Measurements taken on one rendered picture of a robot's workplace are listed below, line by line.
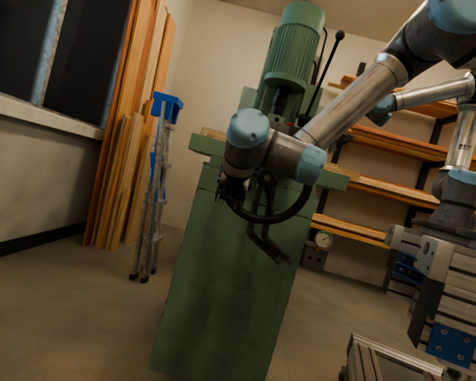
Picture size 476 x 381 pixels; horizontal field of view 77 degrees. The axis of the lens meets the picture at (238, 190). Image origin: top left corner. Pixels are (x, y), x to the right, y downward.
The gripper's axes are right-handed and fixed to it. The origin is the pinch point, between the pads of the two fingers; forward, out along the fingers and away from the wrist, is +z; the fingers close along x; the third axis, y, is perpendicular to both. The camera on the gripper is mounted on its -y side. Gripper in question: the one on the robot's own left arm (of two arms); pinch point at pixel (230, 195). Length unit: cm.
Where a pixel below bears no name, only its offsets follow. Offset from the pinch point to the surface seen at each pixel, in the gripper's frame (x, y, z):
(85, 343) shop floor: -40, 49, 61
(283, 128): 10.7, -29.7, 0.6
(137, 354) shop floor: -19, 49, 63
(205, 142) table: -14.2, -24.3, 13.3
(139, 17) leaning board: -101, -154, 70
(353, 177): 47, -36, 25
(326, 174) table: 31.0, -25.0, 12.9
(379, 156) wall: 150, -191, 189
